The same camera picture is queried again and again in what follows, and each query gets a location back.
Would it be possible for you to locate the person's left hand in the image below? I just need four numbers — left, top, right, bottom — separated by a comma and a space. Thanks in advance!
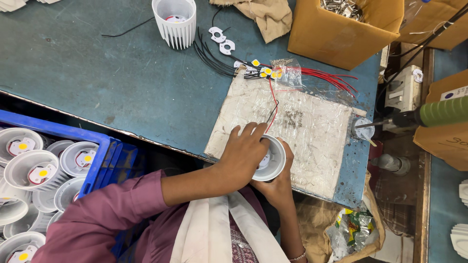
218, 122, 272, 191

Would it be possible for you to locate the person's right hand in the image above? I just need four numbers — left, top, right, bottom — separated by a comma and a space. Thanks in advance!
252, 137, 295, 209

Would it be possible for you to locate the white finned lamp housing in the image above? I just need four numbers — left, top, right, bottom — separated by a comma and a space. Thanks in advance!
152, 0, 197, 50
252, 134, 287, 182

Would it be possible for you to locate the brown waste bag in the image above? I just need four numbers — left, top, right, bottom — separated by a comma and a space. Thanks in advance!
295, 171, 387, 263

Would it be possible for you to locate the plastic-covered work board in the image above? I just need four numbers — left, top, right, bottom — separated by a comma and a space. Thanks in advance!
204, 69, 367, 201

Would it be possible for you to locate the heap of small screws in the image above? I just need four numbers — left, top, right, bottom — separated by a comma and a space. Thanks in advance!
283, 109, 305, 129

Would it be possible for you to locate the white scarf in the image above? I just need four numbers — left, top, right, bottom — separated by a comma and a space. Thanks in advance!
169, 191, 291, 263

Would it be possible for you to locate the heap of crumpled wrappers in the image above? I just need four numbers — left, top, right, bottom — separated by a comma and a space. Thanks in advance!
325, 208, 377, 263

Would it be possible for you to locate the cluster of yellow LED chips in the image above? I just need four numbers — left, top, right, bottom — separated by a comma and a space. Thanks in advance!
233, 58, 284, 80

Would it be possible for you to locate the clear plastic screw bag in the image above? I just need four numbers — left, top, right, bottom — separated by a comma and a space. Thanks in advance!
269, 57, 304, 92

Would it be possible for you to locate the small white paste cup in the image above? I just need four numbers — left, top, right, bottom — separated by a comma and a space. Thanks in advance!
351, 117, 377, 147

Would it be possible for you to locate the checked cloth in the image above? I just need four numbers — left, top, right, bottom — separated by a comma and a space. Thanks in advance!
374, 178, 417, 239

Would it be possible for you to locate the blue plastic crate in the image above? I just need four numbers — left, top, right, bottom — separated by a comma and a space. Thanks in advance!
0, 109, 140, 260

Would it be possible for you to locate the maroon shirt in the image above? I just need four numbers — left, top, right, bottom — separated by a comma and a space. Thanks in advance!
31, 169, 271, 263

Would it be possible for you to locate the beige cloth rag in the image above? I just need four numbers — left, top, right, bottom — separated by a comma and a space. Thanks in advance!
209, 0, 293, 44

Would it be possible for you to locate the white power socket box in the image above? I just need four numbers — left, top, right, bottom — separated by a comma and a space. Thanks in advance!
382, 65, 423, 134

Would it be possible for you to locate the cardboard box of metal clips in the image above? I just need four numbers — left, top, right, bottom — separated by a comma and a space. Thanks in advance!
287, 0, 405, 71

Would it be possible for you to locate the labelled cardboard box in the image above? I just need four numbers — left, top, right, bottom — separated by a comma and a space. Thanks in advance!
413, 69, 468, 172

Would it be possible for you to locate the green-grip electric screwdriver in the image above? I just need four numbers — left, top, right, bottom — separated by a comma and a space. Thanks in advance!
356, 95, 468, 129

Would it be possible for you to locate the heap of metal clips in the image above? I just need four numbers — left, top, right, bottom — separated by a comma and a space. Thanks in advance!
320, 0, 363, 22

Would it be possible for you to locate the stack of white finned parts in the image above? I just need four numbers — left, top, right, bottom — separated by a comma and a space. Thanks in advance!
450, 178, 468, 261

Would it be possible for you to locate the heap of assembled lamp housings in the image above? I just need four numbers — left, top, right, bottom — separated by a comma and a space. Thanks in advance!
0, 127, 100, 263

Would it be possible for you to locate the plain cardboard box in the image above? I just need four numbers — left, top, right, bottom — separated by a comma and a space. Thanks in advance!
396, 0, 468, 51

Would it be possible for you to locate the pile of white plastic parts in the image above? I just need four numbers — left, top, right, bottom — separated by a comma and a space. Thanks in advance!
0, 0, 62, 13

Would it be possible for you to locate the black lead wire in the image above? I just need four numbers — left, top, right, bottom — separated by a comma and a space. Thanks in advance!
266, 100, 279, 125

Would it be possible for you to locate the beaded wrist bracelet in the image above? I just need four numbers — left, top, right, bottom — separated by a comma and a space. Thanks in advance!
288, 247, 307, 262

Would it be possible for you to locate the red lead wire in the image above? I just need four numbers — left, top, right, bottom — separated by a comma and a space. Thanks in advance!
264, 77, 279, 134

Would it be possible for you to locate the bundle of black wires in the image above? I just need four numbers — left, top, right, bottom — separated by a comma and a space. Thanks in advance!
193, 27, 261, 80

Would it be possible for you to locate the bundle of red wires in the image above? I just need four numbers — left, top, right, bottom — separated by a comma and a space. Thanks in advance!
272, 65, 359, 98

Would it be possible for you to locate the loose black wire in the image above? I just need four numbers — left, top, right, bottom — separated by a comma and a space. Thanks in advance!
101, 16, 156, 38

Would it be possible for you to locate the black power cable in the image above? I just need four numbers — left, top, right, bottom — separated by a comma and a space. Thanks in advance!
376, 3, 468, 96

